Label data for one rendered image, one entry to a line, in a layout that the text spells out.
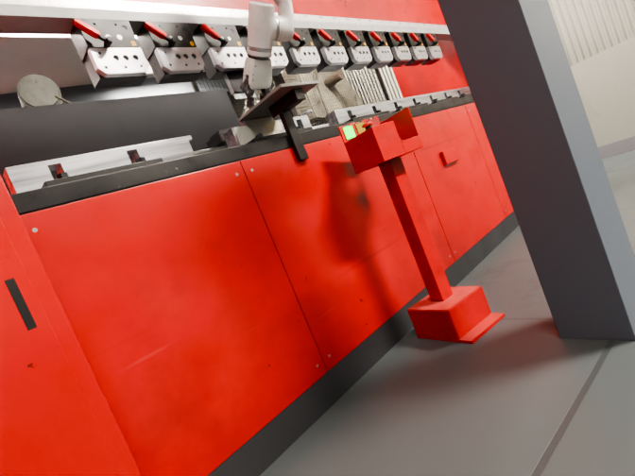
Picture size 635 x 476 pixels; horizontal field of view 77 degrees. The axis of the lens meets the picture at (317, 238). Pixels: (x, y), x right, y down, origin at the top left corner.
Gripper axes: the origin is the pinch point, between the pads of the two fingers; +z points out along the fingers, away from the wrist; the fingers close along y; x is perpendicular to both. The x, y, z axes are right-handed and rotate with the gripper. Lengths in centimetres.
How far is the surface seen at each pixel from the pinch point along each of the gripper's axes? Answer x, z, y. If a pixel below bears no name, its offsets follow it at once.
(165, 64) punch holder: -11.5, -11.4, 28.3
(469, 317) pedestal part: 92, 51, -20
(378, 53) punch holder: -13, -13, -93
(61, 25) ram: -24, -20, 52
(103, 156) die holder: 3, 8, 57
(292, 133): 19.1, 5.5, 0.2
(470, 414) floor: 108, 44, 23
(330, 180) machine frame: 30.1, 21.8, -10.9
